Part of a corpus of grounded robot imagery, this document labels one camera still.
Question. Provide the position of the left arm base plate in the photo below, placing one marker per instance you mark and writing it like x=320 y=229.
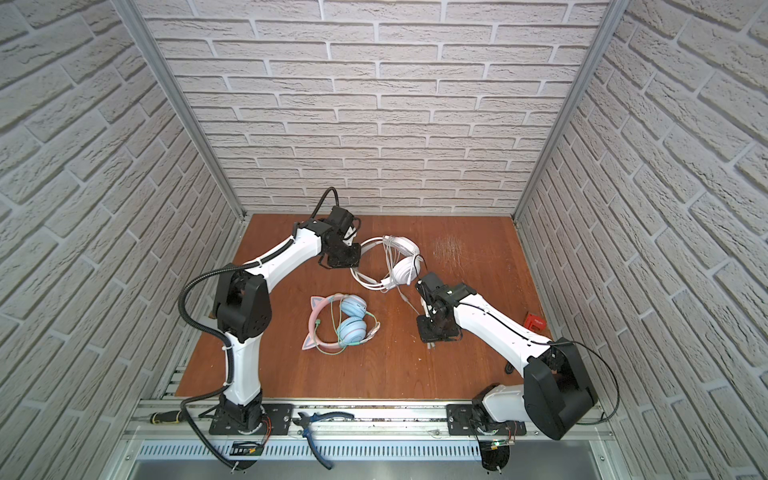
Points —
x=254 y=420

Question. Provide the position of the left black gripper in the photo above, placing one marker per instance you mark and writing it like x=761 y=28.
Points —
x=340 y=264

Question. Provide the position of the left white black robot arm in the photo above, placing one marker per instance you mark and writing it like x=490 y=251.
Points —
x=243 y=309

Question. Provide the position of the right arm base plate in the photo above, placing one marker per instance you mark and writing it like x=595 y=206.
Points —
x=471 y=419

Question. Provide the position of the aluminium front rail frame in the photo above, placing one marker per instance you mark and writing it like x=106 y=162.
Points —
x=334 y=429

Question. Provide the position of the red small object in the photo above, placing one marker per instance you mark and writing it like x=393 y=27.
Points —
x=535 y=323

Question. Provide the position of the black yellow screwdriver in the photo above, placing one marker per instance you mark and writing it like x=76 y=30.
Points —
x=167 y=417

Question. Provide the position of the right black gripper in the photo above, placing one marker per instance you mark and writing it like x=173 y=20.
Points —
x=426 y=335

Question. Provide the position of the pink blue cat-ear headphones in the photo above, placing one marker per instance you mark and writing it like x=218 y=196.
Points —
x=357 y=325

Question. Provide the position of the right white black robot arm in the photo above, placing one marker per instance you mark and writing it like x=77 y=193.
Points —
x=557 y=390

